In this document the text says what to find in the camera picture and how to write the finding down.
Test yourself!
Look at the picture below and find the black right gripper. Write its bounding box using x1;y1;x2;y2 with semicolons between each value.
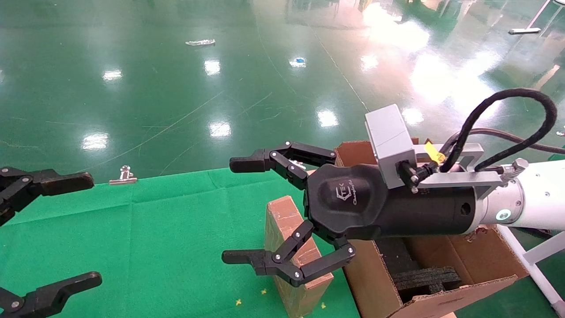
222;141;482;288

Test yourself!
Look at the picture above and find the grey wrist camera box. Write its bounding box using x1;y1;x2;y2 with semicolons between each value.
365;104;418;189

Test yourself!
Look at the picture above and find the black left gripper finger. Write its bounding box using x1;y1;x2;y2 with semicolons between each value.
0;272;103;318
0;167;94;226

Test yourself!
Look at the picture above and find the yellow cable tag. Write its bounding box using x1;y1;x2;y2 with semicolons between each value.
424;140;446;164

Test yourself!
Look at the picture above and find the grey metal camera bracket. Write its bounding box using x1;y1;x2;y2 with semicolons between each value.
413;143;505;200

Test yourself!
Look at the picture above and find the dark smooth cable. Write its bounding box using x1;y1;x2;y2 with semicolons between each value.
441;128;565;155

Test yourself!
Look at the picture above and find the small brown cardboard box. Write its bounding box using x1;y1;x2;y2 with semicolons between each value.
264;196;335;318

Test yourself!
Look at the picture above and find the white floor stand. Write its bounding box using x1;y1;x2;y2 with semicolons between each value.
508;0;553;34

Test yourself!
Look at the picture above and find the black sleeved camera cable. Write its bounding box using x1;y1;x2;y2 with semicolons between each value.
439;88;558;174

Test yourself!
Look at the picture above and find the black foam insert block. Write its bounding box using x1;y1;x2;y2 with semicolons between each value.
393;266;462;303

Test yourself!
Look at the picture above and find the green table cloth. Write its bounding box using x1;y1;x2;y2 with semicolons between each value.
0;168;360;318

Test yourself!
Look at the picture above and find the large open cardboard carton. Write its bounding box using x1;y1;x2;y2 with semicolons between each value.
334;140;529;318

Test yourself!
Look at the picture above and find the white pipe frame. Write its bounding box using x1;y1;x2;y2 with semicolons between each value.
497;224;565;316

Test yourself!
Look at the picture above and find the silver cable connector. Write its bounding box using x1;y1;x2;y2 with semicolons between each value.
501;158;529;182

